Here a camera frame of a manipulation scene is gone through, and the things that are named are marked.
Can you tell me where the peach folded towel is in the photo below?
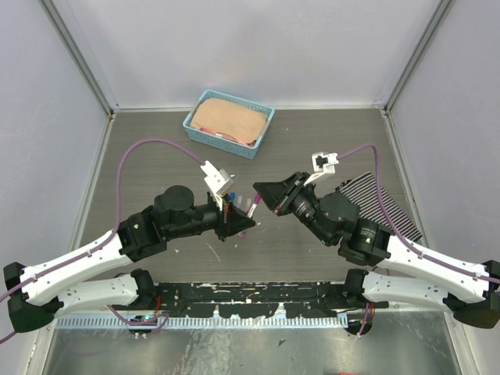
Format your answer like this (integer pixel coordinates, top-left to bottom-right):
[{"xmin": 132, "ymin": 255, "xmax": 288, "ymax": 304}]
[{"xmin": 191, "ymin": 98, "xmax": 268, "ymax": 146}]

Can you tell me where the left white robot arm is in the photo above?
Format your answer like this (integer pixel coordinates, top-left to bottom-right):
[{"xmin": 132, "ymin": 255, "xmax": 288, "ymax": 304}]
[{"xmin": 3, "ymin": 185, "xmax": 255, "ymax": 334}]

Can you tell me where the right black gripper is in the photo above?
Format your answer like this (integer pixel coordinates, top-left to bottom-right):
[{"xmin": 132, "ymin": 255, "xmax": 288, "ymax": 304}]
[{"xmin": 250, "ymin": 173, "xmax": 330, "ymax": 246}]

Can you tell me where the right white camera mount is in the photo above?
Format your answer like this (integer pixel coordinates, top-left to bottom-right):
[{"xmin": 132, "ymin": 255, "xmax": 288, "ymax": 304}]
[{"xmin": 304, "ymin": 152, "xmax": 339, "ymax": 186}]

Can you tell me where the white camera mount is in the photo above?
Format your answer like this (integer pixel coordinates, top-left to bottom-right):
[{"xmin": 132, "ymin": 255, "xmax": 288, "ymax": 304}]
[
  {"xmin": 304, "ymin": 152, "xmax": 339, "ymax": 186},
  {"xmin": 201, "ymin": 160, "xmax": 234, "ymax": 211}
]

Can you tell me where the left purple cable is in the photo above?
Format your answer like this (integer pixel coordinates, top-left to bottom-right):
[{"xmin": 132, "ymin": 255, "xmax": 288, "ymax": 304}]
[{"xmin": 0, "ymin": 139, "xmax": 206, "ymax": 343}]

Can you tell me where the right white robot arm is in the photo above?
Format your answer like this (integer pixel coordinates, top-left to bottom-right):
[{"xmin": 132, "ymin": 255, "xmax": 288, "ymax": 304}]
[{"xmin": 253, "ymin": 173, "xmax": 499, "ymax": 329}]

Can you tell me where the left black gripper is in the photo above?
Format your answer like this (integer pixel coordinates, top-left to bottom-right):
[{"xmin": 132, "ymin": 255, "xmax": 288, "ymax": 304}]
[{"xmin": 166, "ymin": 190, "xmax": 255, "ymax": 239}]

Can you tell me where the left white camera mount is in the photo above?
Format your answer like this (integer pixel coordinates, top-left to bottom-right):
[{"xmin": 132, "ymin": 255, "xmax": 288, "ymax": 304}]
[{"xmin": 201, "ymin": 160, "xmax": 234, "ymax": 211}]

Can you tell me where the white pen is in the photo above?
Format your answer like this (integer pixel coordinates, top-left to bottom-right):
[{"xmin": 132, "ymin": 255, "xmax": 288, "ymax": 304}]
[{"xmin": 248, "ymin": 203, "xmax": 258, "ymax": 218}]

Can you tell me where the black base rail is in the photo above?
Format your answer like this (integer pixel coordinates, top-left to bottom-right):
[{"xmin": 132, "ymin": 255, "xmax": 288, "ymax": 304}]
[{"xmin": 111, "ymin": 280, "xmax": 370, "ymax": 318}]

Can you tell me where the blue plastic basket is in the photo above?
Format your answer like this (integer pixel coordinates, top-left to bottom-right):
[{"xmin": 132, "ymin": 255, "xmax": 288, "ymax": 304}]
[{"xmin": 183, "ymin": 90, "xmax": 275, "ymax": 159}]

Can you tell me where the blue slotted cable duct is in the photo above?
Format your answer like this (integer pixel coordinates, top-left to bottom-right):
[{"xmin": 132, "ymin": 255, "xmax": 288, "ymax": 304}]
[{"xmin": 55, "ymin": 313, "xmax": 348, "ymax": 330}]

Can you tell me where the black white striped cloth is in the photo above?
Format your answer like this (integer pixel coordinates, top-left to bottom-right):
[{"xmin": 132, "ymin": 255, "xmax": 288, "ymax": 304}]
[{"xmin": 335, "ymin": 172, "xmax": 423, "ymax": 242}]

